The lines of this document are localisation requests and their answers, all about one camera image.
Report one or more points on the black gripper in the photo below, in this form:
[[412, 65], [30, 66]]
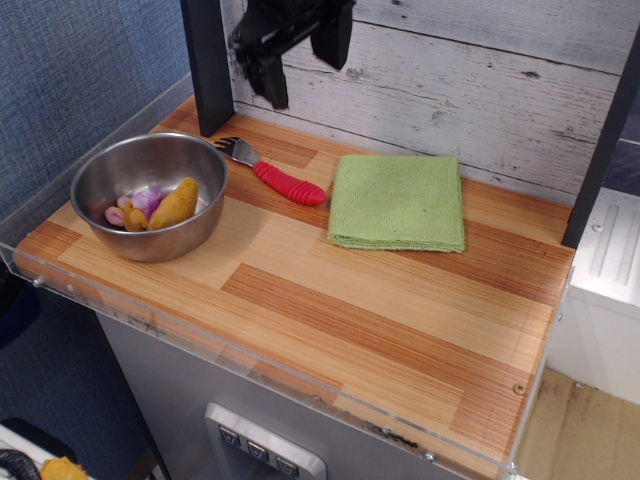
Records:
[[273, 27]]

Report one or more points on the red handled metal fork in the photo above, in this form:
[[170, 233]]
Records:
[[296, 190]]

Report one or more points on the stainless steel bowl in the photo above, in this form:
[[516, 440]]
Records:
[[162, 160]]

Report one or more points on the green folded cloth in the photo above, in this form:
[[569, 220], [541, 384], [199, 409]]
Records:
[[409, 203]]

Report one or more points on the yellow plush toy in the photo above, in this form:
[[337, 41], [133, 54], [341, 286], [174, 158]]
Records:
[[176, 207]]

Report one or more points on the purple pink plush toy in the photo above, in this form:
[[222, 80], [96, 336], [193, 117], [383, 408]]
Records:
[[133, 212]]

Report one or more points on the clear acrylic table guard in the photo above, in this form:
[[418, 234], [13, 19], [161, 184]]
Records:
[[382, 364]]

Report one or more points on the grey cabinet with button panel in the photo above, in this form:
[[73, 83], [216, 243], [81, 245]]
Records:
[[209, 422]]

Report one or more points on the white appliance at right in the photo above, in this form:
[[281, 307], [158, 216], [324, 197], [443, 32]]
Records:
[[595, 340]]

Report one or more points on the black yellow object bottom left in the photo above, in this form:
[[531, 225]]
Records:
[[17, 465]]

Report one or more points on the black left frame post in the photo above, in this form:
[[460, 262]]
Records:
[[207, 51]]

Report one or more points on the black frame post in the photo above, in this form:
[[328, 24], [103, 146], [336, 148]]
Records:
[[207, 51], [615, 121]]

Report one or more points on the black right frame post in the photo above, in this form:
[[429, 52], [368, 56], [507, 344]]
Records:
[[615, 121]]

